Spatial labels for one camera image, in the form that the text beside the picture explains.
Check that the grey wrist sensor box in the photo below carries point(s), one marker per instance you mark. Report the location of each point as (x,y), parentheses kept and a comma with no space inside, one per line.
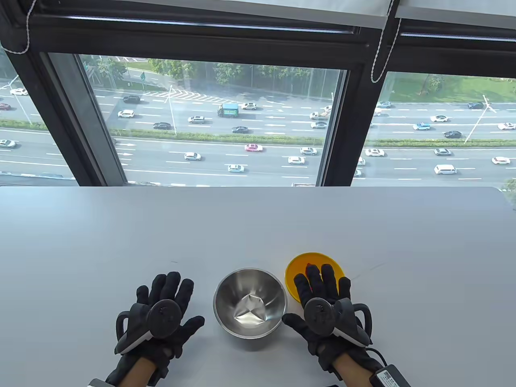
(96,383)

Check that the yellow plastic bowl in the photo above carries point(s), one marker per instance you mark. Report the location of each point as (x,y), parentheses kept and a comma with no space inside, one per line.
(298,263)

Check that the black right hand controller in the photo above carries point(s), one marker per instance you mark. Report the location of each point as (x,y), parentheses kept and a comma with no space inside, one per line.
(318,314)

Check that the wide white roller blind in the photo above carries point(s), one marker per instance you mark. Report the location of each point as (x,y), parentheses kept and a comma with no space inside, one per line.
(242,10)

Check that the stainless steel mixing bowl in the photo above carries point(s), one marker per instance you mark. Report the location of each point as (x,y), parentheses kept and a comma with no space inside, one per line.
(250,302)

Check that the person's left forearm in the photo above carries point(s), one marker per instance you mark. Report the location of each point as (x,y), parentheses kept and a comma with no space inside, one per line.
(137,373)

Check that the black left hand controller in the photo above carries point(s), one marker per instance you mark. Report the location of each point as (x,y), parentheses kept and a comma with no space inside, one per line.
(163,318)

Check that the narrow white roller blind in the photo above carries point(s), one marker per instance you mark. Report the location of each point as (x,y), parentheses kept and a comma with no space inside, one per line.
(455,8)

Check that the person's right hand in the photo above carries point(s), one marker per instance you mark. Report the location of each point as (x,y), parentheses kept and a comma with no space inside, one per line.
(322,282)

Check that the black hand controller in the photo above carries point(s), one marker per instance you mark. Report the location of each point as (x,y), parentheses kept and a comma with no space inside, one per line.
(163,318)
(318,314)

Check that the person's left hand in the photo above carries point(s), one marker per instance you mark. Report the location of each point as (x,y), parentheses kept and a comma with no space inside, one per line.
(177,287)

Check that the person's right forearm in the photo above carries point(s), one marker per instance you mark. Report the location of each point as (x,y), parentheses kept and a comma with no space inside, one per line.
(355,371)

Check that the black window frame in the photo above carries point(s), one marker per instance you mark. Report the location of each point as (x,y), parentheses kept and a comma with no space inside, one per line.
(201,40)

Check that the black wrist sensor box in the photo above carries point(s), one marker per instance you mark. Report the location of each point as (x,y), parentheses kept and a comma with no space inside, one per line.
(389,377)

